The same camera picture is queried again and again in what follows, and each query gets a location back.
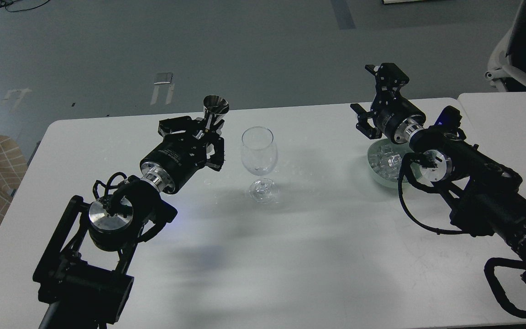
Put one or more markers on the green bowl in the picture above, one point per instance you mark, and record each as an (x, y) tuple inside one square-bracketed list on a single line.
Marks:
[(375, 176)]

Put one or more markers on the grey floor plate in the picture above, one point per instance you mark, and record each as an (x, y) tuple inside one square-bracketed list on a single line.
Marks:
[(163, 78)]

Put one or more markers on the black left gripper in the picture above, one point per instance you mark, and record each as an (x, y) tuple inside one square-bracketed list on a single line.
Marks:
[(183, 152)]

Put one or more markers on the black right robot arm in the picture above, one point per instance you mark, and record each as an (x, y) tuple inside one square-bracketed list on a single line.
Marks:
[(483, 195)]

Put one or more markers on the clear wine glass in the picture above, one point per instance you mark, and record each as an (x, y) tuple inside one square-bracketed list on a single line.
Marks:
[(259, 156)]

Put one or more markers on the clear ice cubes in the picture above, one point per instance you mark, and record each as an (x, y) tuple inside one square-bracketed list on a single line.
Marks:
[(384, 160)]

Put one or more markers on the steel cocktail jigger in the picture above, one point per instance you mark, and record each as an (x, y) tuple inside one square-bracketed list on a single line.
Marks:
[(214, 108)]

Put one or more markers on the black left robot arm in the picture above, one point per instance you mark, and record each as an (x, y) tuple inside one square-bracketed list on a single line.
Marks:
[(83, 274)]

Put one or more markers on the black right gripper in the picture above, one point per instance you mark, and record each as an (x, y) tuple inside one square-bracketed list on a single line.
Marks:
[(391, 113)]

